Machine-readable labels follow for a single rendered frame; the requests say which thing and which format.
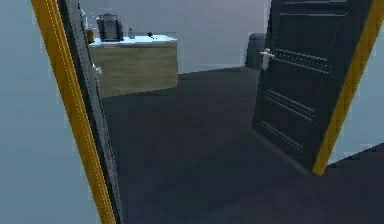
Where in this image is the wooden counter with white top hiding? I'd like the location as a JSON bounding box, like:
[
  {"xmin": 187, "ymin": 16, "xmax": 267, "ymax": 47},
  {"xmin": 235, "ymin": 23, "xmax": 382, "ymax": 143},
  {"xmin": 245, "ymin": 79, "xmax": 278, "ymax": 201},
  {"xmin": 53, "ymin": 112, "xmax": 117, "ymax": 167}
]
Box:
[{"xmin": 88, "ymin": 34, "xmax": 179, "ymax": 99}]

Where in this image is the yellow door frame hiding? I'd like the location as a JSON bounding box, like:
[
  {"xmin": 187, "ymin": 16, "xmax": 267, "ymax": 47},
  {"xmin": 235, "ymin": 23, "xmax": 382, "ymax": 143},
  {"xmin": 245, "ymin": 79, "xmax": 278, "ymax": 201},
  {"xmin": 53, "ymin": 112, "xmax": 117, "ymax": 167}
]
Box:
[{"xmin": 30, "ymin": 0, "xmax": 384, "ymax": 224}]

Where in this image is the grey round bin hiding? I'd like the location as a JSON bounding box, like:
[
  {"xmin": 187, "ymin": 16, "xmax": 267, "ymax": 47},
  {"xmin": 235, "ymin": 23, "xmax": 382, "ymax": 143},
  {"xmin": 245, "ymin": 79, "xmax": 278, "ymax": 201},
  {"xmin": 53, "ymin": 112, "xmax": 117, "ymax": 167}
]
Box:
[{"xmin": 245, "ymin": 32, "xmax": 268, "ymax": 71}]

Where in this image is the black coffee machine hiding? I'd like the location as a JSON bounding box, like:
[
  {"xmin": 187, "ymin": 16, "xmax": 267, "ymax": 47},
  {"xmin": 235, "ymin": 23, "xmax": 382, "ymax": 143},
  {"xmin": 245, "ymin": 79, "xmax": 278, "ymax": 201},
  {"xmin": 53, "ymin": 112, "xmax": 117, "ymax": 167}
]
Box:
[{"xmin": 96, "ymin": 13, "xmax": 125, "ymax": 43}]

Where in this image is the pale clear bottle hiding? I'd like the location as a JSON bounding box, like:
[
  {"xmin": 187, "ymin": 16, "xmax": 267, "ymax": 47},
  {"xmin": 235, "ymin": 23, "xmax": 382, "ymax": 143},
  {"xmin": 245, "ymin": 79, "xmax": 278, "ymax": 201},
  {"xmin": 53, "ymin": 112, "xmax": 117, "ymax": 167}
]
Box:
[{"xmin": 79, "ymin": 8, "xmax": 90, "ymax": 32}]

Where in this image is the black panelled room door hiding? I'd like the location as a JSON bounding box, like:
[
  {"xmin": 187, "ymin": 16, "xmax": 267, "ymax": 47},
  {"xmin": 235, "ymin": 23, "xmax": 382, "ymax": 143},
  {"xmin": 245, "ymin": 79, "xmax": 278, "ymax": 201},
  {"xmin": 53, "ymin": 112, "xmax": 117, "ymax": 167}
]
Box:
[{"xmin": 251, "ymin": 0, "xmax": 374, "ymax": 172}]

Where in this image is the white door lever handle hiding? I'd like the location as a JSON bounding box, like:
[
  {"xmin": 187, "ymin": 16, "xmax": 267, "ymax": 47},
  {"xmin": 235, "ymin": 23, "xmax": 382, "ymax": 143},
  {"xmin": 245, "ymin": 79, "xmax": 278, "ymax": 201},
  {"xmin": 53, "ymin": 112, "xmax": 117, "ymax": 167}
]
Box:
[{"xmin": 259, "ymin": 48, "xmax": 276, "ymax": 71}]

